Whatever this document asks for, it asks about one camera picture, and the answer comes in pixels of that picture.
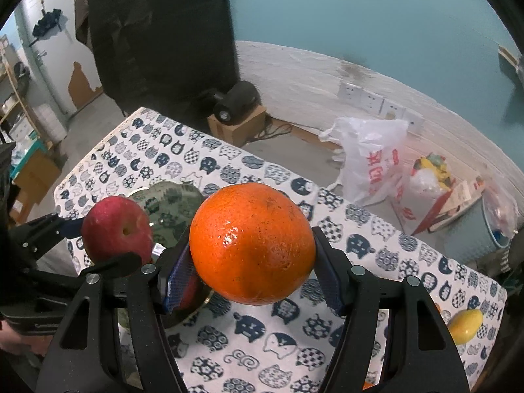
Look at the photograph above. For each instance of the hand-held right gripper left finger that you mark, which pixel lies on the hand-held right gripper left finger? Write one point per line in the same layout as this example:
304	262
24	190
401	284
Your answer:
176	276

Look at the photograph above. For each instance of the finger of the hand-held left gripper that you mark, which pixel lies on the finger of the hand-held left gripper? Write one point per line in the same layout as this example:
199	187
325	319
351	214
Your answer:
73	227
114	263

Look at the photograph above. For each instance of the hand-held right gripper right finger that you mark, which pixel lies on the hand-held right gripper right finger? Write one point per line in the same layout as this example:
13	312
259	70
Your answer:
327	272

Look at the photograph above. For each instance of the red apple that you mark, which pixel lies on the red apple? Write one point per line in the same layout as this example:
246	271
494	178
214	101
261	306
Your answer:
189	294
116	229

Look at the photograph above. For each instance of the green patterned glass bowl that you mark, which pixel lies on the green patterned glass bowl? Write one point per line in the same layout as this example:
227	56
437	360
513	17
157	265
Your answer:
163	208

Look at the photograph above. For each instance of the large orange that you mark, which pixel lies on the large orange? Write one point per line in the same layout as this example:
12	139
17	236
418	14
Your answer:
251	245

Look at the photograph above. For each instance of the yellow pear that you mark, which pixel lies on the yellow pear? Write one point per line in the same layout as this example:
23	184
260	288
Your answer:
464	325

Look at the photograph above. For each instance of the person's left hand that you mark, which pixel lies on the person's left hand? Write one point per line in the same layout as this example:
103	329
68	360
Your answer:
10	340

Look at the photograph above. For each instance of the large cardboard box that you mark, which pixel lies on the large cardboard box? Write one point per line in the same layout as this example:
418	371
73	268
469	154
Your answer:
37	176

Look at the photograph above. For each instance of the cat print tablecloth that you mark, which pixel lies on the cat print tablecloth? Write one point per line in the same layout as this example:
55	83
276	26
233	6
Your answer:
245	352

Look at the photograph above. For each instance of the white cylindrical container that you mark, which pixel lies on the white cylindrical container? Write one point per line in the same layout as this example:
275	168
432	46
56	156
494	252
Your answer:
51	123

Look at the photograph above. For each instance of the white plastic bag red print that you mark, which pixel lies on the white plastic bag red print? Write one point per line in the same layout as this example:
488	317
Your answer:
368	159

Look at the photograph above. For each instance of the clear plastic trash bag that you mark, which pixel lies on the clear plastic trash bag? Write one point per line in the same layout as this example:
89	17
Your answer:
425	188

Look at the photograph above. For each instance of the red and white carton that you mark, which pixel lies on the red and white carton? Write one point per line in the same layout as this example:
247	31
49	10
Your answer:
458	200

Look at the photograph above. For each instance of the pale blue bin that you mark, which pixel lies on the pale blue bin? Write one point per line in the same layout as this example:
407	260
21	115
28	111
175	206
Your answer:
479	233

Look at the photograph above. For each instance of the small cardboard box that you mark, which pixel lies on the small cardboard box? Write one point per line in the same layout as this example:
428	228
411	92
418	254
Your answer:
241	133

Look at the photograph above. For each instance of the white door peeling paint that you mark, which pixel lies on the white door peeling paint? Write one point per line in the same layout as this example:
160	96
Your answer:
53	69

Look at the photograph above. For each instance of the black cylindrical device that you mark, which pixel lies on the black cylindrical device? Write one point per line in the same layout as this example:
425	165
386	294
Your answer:
235	100

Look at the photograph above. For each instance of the black folded umbrella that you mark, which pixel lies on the black folded umbrella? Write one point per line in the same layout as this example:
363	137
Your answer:
47	20

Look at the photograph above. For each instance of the black hanging cloth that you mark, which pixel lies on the black hanging cloth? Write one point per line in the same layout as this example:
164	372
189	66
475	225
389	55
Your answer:
163	28

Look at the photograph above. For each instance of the wooden strip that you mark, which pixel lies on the wooden strip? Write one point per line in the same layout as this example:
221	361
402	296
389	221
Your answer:
509	59

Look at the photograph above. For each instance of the white wall socket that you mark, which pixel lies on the white wall socket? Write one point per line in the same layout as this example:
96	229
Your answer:
351	90
413	119
393	109
372	99

